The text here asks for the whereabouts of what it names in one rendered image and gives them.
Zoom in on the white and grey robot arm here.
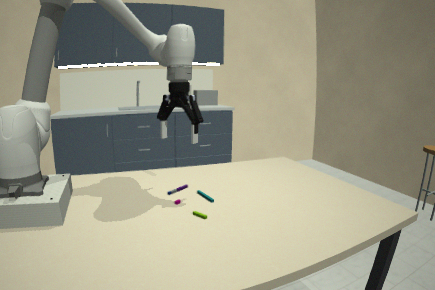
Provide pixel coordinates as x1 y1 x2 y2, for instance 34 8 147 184
0 0 195 200

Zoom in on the lime green rod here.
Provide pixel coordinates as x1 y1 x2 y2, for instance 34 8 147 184
193 211 207 219

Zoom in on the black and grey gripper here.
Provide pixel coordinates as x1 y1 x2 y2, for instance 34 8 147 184
157 82 204 144

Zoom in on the turquoise rod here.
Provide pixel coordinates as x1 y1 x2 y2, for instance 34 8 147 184
197 190 214 203

